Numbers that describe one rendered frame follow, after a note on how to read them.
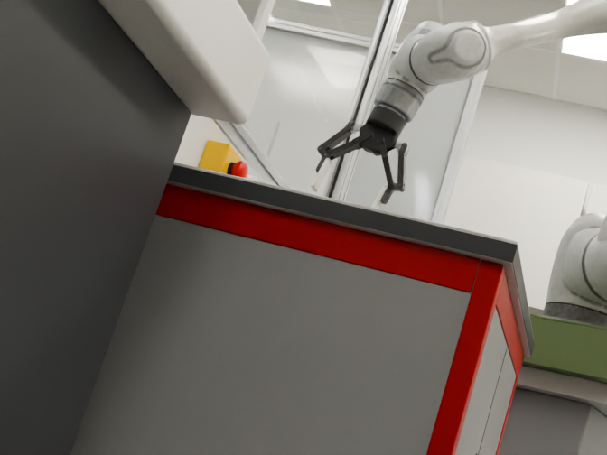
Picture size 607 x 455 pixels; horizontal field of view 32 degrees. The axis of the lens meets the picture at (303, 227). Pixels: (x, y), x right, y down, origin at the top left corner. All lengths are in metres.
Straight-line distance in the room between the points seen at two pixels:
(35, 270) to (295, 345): 0.38
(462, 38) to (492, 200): 3.55
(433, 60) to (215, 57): 0.92
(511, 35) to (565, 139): 3.91
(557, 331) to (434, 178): 1.80
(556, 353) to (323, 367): 0.90
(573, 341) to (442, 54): 0.61
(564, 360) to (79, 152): 1.26
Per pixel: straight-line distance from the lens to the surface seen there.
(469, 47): 2.05
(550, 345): 2.16
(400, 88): 2.20
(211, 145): 1.85
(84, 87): 1.12
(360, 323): 1.33
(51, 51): 1.06
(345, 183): 2.71
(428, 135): 3.95
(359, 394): 1.32
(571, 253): 2.30
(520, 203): 5.56
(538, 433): 2.22
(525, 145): 6.04
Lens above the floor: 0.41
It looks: 13 degrees up
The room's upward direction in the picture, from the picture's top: 18 degrees clockwise
